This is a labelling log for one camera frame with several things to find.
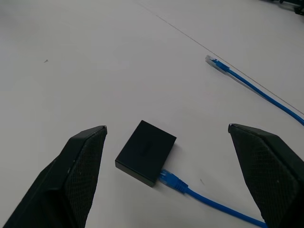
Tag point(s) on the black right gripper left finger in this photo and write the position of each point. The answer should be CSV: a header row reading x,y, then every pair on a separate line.
x,y
59,180

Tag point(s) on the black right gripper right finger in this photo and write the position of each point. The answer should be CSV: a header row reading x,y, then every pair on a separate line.
x,y
273,175

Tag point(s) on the small black box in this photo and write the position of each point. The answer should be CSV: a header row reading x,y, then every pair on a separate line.
x,y
145,154

